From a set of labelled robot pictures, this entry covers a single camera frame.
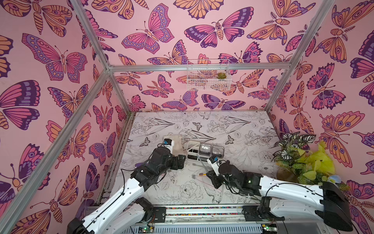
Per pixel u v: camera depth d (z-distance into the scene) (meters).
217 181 0.67
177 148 0.98
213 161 0.67
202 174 0.85
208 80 1.04
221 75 0.92
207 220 0.73
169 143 0.67
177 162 0.67
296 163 0.76
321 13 0.71
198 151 0.85
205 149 0.97
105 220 0.42
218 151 0.97
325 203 0.41
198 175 0.87
